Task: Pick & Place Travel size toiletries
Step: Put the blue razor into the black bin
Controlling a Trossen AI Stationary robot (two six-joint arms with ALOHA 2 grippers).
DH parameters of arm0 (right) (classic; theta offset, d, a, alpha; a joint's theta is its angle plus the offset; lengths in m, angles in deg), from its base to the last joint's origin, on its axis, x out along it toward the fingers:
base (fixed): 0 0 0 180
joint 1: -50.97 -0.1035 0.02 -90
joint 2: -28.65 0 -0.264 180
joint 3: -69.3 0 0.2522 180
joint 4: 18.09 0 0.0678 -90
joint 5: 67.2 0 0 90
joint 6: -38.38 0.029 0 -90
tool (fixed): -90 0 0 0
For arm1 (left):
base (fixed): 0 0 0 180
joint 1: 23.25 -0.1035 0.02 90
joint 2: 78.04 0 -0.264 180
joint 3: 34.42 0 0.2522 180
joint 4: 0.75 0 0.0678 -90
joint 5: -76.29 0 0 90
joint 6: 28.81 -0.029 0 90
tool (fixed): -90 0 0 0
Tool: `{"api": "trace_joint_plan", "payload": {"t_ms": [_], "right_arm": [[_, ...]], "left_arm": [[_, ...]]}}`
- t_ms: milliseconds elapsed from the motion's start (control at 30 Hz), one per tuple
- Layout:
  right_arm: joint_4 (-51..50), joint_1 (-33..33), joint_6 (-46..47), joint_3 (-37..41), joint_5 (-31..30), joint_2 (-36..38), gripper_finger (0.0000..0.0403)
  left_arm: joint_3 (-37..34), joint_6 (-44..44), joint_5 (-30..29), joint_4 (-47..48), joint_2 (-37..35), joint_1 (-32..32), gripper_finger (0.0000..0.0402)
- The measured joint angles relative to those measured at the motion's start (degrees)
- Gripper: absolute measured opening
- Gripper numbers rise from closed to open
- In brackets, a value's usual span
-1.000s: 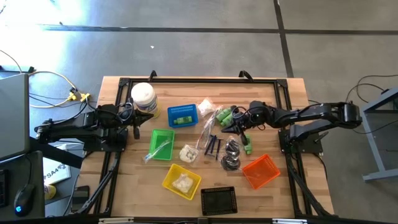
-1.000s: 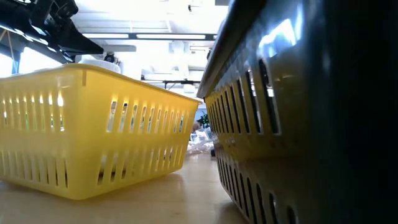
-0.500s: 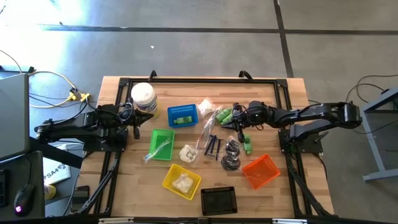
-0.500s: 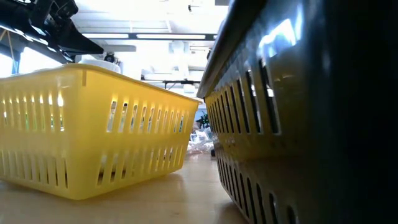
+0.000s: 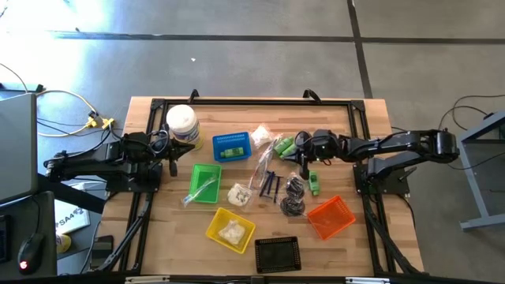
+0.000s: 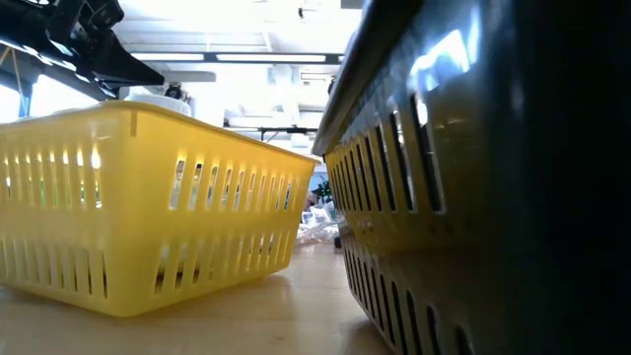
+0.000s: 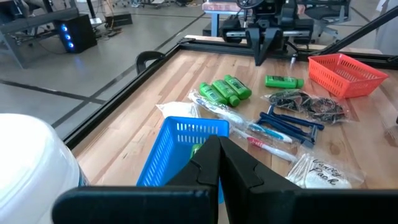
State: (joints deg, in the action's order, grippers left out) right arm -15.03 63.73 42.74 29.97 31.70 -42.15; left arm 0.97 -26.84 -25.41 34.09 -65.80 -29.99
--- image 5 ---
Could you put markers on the silver edge bracket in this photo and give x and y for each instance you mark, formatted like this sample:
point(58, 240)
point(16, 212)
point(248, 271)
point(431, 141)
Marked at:
point(367, 280)
point(148, 279)

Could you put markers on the dark blue razor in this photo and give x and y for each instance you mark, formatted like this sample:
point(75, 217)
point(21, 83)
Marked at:
point(277, 189)
point(264, 184)
point(271, 182)

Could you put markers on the yellow plastic basket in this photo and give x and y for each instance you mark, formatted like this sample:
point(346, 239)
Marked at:
point(215, 225)

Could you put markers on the black phone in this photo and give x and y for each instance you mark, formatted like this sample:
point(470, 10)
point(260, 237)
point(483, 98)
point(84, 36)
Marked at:
point(102, 250)

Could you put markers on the black desk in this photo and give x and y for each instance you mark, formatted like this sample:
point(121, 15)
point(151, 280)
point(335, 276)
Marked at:
point(39, 213)

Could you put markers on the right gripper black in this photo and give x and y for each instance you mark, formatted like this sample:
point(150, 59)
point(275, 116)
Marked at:
point(321, 144)

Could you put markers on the black floor bar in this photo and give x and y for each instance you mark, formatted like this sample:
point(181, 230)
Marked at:
point(23, 87)

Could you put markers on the green plastic basket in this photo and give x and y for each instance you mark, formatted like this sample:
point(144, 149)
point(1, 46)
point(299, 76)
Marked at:
point(207, 173)

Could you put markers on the black aluminium table frame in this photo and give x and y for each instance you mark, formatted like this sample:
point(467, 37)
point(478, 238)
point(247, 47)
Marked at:
point(256, 102)

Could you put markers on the blue plastic basket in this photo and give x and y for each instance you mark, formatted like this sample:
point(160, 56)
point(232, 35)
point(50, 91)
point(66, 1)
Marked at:
point(233, 142)

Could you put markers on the black frame bracket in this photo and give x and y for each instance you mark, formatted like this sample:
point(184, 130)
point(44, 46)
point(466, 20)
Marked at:
point(193, 94)
point(311, 94)

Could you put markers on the black plastic basket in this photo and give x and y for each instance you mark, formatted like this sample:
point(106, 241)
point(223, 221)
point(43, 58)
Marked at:
point(277, 254)

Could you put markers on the black computer mouse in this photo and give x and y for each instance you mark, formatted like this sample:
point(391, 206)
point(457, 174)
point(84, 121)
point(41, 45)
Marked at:
point(29, 252)

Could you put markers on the white wipes canister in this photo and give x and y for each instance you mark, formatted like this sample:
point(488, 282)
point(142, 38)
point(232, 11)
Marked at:
point(183, 122)

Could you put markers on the black keyboard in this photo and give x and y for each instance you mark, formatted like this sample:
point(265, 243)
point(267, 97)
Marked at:
point(3, 236)

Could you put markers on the orange plastic basket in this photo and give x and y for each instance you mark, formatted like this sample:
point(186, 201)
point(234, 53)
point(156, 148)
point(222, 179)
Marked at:
point(331, 217)

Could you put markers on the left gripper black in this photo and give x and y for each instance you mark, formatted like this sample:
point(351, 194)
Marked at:
point(170, 152)

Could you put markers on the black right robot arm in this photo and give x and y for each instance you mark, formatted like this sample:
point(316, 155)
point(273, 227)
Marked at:
point(394, 144)

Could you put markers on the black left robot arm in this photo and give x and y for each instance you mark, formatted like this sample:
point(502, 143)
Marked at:
point(118, 158)

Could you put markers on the grey metal table frame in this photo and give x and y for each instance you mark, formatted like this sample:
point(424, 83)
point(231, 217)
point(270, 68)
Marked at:
point(473, 177)

